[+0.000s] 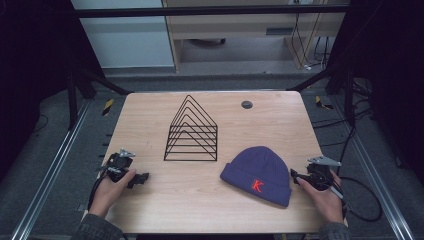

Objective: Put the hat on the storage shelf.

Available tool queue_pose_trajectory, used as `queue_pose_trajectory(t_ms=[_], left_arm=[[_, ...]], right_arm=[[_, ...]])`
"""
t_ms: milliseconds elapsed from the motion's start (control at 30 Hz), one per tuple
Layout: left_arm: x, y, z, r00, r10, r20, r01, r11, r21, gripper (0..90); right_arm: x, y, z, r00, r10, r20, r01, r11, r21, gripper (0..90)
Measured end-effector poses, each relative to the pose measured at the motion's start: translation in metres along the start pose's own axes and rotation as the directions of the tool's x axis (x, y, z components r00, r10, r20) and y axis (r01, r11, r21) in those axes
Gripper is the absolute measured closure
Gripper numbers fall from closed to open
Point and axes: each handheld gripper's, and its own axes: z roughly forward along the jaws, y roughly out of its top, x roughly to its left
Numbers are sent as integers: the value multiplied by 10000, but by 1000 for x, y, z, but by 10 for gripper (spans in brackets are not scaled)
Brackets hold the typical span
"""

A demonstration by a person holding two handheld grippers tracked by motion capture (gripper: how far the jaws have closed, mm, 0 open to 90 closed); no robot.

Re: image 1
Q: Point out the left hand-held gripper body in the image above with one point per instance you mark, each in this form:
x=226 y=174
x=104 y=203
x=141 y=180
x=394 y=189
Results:
x=119 y=165

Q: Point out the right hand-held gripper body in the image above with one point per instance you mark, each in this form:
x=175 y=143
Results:
x=320 y=175

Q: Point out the purple knit beanie red letter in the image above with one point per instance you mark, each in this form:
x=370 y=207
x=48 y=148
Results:
x=258 y=166

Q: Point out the person's left hand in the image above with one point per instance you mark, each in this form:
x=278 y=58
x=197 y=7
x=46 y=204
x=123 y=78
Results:
x=108 y=193

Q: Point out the person's right hand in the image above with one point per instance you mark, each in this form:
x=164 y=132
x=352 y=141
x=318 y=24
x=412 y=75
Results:
x=325 y=201

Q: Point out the yellow black striped marker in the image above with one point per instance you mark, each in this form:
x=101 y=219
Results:
x=107 y=107
x=322 y=103

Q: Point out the grey round table grommet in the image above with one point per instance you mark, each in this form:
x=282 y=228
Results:
x=247 y=104

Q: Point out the black metal stand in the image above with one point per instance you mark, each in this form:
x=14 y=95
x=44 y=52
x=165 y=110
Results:
x=78 y=86
x=346 y=83

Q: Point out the dark curtain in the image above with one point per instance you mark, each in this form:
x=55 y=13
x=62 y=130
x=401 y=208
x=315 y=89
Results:
x=36 y=73
x=393 y=66

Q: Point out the white cabinet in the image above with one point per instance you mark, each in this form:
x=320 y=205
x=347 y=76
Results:
x=126 y=36

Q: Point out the aluminium floor rail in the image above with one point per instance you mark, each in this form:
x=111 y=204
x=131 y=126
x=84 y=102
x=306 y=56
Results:
x=50 y=170
x=373 y=170

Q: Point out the black horizontal frame bar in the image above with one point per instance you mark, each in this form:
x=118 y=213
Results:
x=200 y=11

